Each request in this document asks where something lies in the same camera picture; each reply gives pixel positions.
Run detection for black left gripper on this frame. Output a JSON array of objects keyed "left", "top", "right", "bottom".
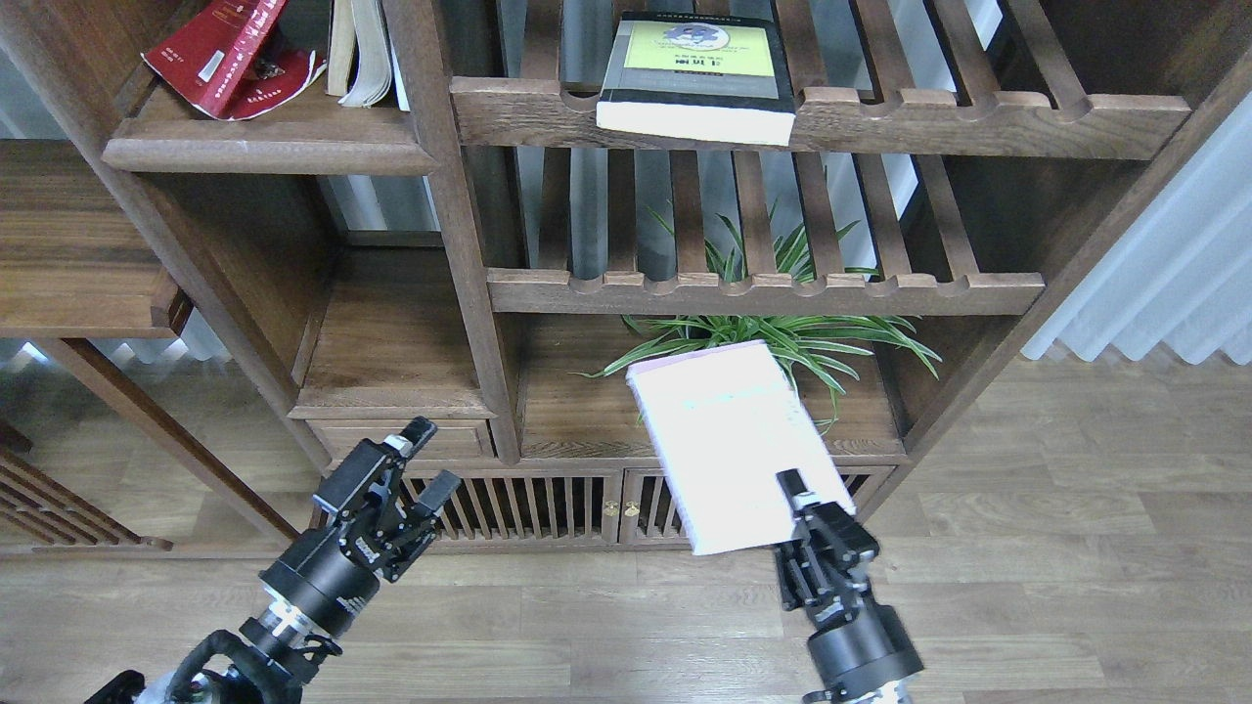
[{"left": 259, "top": 418, "right": 462, "bottom": 638}]

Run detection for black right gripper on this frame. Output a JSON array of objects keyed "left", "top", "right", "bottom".
[{"left": 774, "top": 468, "right": 924, "bottom": 698}]

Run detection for white lavender book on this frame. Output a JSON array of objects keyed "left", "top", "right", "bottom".
[{"left": 626, "top": 339, "right": 858, "bottom": 555}]

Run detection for yellow and black book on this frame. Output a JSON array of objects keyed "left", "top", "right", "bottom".
[{"left": 596, "top": 13, "right": 796, "bottom": 147}]

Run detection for red paperback book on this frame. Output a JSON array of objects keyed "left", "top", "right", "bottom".
[{"left": 143, "top": 1, "right": 326, "bottom": 122}]

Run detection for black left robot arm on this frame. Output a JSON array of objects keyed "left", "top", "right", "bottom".
[{"left": 91, "top": 418, "right": 459, "bottom": 703}]

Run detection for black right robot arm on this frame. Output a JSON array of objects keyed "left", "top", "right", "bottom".
[{"left": 772, "top": 468, "right": 924, "bottom": 703}]

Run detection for upright cream books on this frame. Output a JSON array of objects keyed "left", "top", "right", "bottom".
[{"left": 326, "top": 1, "right": 409, "bottom": 111}]

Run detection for green spider plant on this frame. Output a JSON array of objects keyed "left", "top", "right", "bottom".
[{"left": 573, "top": 213, "right": 943, "bottom": 433}]

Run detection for dark wooden bookshelf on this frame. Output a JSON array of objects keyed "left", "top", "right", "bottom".
[{"left": 3, "top": 1, "right": 1249, "bottom": 550}]

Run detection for white sheer curtain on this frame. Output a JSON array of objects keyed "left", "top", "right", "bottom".
[{"left": 1020, "top": 98, "right": 1251, "bottom": 365}]

